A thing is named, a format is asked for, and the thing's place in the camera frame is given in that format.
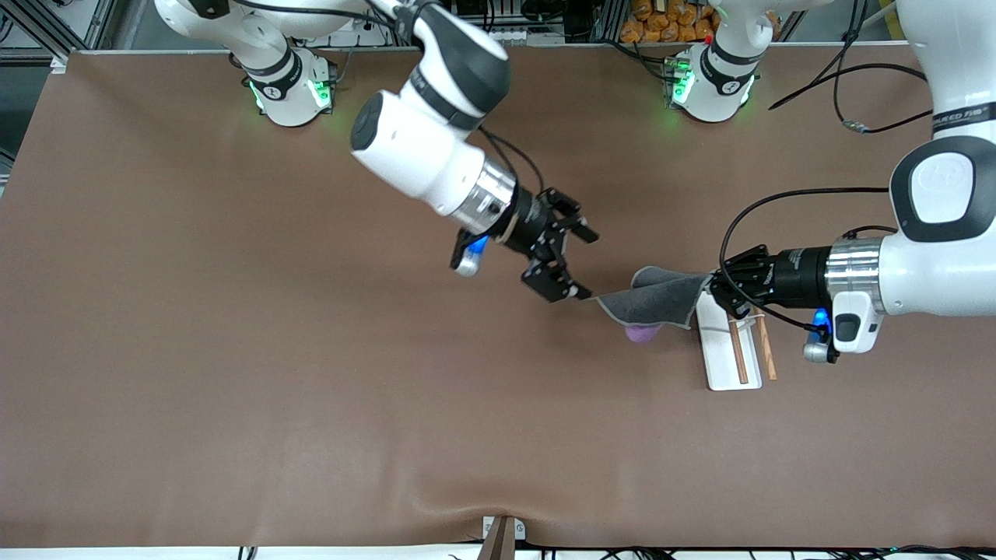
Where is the grey and purple towel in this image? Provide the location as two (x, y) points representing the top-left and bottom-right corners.
(595, 265), (714, 346)

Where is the wooden rack rod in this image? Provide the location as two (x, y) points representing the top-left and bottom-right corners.
(752, 306), (778, 381)
(728, 319), (750, 385)

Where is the white rack base tray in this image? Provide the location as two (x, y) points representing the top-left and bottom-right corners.
(694, 291), (763, 391)

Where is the brown table mat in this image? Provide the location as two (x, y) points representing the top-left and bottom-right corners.
(0, 47), (996, 550)

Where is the black base cable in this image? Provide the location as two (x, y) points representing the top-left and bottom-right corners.
(599, 35), (672, 80)

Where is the brown camera post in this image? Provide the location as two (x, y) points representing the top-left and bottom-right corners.
(476, 516), (517, 560)

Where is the aluminium frame profile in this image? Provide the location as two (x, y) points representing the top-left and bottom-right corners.
(0, 0), (119, 68)

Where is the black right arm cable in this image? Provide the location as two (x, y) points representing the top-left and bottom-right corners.
(475, 126), (546, 197)

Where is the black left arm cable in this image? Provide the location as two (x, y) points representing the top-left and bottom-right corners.
(719, 0), (936, 337)

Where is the white post bracket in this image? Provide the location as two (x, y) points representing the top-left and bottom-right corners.
(482, 516), (528, 542)

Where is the orange packaged items pile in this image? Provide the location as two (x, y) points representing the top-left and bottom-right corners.
(619, 0), (721, 44)

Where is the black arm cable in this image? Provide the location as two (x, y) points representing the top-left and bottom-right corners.
(719, 0), (936, 337)
(475, 126), (546, 197)

